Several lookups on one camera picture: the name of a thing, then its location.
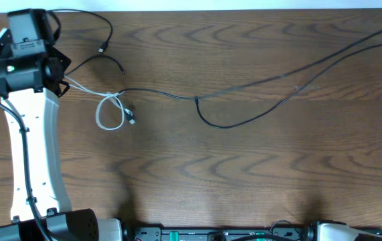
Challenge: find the white cable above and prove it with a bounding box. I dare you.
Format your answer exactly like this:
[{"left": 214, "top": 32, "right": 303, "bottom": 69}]
[{"left": 64, "top": 76, "right": 136, "bottom": 131}]

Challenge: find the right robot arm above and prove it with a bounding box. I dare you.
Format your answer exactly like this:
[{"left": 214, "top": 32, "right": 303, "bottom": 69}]
[{"left": 301, "top": 221, "right": 382, "bottom": 241}]

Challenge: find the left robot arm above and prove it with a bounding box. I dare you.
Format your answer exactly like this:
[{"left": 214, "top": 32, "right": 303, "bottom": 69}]
[{"left": 0, "top": 9, "right": 123, "bottom": 240}]

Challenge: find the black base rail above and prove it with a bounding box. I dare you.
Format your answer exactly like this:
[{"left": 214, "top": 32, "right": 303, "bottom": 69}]
[{"left": 123, "top": 226, "right": 382, "bottom": 241}]

